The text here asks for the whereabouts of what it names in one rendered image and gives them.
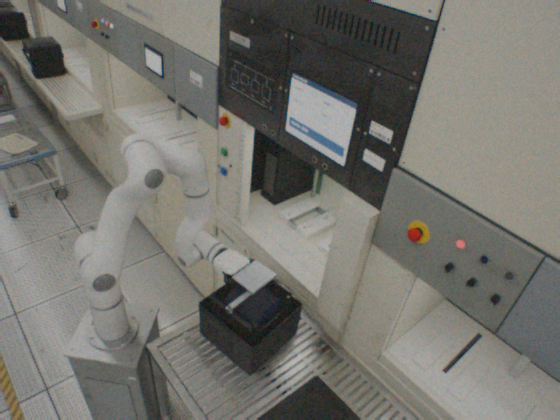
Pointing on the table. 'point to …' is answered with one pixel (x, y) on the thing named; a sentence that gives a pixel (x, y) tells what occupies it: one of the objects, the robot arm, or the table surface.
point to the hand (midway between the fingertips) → (252, 279)
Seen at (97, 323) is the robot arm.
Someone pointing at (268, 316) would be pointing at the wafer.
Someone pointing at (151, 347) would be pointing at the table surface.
